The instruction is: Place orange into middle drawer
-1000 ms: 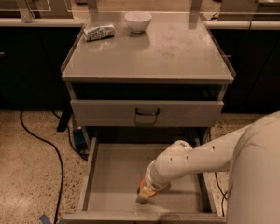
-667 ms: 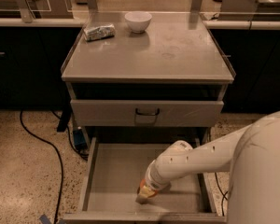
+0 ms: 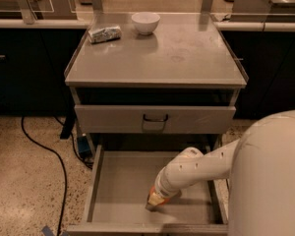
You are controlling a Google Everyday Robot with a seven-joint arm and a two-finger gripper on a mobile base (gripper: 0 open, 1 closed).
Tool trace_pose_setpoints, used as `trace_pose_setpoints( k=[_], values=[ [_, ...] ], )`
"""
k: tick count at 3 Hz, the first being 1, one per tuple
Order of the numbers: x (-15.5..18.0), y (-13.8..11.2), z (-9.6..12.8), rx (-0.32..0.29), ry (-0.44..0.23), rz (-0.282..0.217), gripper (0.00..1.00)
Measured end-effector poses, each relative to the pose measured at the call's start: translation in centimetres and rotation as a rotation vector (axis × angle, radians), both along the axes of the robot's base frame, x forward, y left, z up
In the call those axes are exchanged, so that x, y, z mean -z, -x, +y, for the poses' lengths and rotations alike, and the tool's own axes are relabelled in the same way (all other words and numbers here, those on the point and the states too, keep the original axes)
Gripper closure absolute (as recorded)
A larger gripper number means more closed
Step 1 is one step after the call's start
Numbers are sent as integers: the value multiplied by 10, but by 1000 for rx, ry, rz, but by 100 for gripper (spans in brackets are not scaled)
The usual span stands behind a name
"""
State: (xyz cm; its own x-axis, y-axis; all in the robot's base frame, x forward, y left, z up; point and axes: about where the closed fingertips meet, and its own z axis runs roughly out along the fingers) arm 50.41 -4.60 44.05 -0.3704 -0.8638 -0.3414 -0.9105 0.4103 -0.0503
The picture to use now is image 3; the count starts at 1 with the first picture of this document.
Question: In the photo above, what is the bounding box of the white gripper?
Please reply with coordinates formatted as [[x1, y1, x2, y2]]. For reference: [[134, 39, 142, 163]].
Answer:
[[146, 172, 182, 211]]

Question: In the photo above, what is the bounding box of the orange fruit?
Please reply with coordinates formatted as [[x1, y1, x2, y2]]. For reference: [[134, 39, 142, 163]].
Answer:
[[148, 186, 169, 205]]

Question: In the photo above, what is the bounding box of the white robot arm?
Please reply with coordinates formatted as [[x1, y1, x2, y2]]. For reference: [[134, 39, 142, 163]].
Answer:
[[147, 110, 295, 236]]

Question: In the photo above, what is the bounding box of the open grey lower drawer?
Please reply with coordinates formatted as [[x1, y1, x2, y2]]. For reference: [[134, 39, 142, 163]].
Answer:
[[68, 148, 227, 236]]

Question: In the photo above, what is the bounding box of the closed grey upper drawer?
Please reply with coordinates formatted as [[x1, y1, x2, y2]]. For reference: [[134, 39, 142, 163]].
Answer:
[[75, 105, 236, 134]]

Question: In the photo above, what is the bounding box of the grey metal drawer cabinet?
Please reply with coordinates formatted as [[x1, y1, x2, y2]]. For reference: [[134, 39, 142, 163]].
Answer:
[[66, 13, 248, 151]]

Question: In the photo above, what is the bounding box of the blue power box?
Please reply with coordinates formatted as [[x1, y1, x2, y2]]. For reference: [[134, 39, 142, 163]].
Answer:
[[77, 136, 91, 157]]

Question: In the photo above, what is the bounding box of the blue floor tape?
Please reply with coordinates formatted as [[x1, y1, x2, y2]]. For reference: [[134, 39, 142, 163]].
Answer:
[[41, 226, 55, 236]]

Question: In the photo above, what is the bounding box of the silver foil snack bag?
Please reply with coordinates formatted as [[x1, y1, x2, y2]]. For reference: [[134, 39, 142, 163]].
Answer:
[[88, 26, 122, 44]]

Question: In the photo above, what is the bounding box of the white ceramic bowl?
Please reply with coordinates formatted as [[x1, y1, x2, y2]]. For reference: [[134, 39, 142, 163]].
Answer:
[[131, 12, 160, 35]]

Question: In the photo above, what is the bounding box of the dark counter cabinet left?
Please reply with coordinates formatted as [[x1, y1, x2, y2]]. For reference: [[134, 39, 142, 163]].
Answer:
[[0, 27, 86, 116]]

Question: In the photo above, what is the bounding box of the black drawer handle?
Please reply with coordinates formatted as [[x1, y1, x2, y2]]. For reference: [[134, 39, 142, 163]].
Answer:
[[143, 114, 169, 122]]

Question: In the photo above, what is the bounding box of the black floor cable left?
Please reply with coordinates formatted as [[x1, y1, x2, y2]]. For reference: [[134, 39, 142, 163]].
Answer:
[[20, 115, 69, 236]]

